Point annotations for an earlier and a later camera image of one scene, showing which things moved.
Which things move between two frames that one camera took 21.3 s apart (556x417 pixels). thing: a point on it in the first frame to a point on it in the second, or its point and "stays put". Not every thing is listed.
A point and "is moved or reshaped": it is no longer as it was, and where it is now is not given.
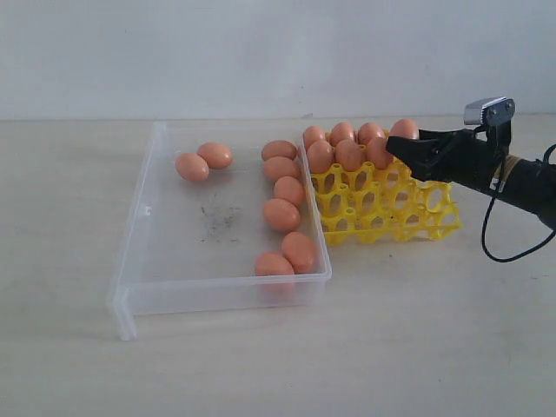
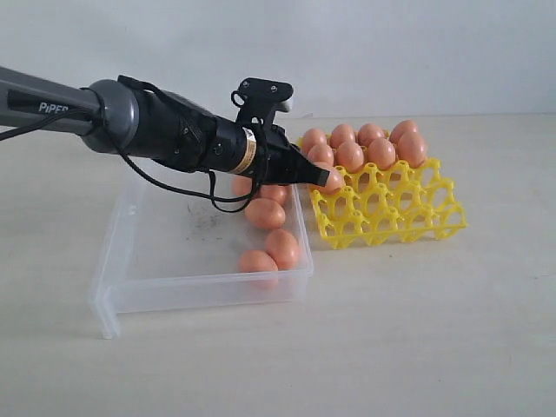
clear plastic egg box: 228,219 is moved or reshaped
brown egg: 340,131 stays put
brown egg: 368,131 stays put
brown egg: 376,152 stays put
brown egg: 281,215 is moved or reshaped
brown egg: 301,252 to 285,248
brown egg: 192,167 to 335,182
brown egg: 404,128 stays put
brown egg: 321,155 stays put
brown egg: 278,167 is moved or reshaped
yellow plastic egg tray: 368,203 stays put
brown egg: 289,188 to 241,186
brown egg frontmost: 271,263 to 259,268
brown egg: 348,154 stays put
